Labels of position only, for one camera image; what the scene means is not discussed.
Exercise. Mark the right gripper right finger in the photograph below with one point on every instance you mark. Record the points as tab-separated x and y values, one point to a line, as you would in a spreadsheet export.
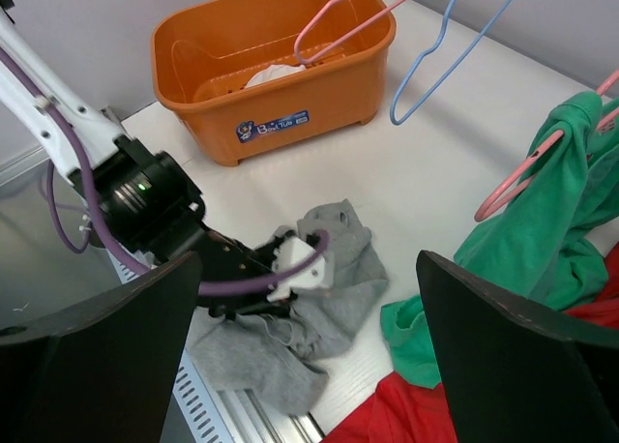
514	370

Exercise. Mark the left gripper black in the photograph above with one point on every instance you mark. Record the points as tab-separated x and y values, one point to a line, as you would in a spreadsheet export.
229	261

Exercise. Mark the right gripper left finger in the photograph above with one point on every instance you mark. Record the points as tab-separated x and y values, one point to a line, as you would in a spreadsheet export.
103	369

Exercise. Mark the grey tank top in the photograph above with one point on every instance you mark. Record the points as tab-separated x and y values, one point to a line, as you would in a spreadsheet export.
275	356

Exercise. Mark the white tank top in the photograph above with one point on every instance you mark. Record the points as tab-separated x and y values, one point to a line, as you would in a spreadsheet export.
273	72

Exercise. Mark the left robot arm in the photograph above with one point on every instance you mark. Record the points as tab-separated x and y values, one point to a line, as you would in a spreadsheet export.
137	201

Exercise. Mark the red tank top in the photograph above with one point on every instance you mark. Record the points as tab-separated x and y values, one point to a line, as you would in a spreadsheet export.
400	412

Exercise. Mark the green tank top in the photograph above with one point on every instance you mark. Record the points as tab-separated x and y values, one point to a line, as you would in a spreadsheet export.
538	246

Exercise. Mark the orange plastic tub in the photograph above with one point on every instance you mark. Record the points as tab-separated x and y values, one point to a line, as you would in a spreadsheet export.
249	76

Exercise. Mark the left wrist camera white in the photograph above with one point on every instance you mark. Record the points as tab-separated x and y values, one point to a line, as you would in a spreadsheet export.
305	265

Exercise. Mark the slotted white cable duct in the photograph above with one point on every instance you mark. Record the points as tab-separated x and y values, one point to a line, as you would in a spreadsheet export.
193	413

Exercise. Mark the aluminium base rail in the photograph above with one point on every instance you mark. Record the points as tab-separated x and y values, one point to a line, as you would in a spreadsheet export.
250	420

